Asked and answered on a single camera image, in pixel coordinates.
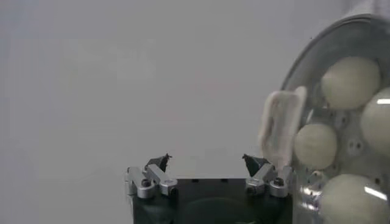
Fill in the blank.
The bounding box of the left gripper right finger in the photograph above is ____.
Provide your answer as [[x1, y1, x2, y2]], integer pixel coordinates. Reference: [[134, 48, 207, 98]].
[[242, 153, 294, 199]]

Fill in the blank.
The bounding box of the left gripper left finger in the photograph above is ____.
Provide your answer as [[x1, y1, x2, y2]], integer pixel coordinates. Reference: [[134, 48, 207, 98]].
[[124, 153, 179, 200]]

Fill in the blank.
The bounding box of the stainless steel steamer basket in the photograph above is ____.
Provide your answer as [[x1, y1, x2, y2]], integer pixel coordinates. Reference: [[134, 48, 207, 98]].
[[282, 15, 390, 224]]

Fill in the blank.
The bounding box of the white steamed baozi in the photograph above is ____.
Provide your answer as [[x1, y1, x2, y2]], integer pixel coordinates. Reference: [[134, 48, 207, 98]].
[[360, 87, 390, 156], [294, 123, 338, 170], [321, 56, 381, 111], [319, 173, 390, 224]]

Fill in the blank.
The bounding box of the glass lid with cream handle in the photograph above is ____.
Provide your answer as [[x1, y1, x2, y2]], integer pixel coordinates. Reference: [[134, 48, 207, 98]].
[[258, 13, 390, 224]]

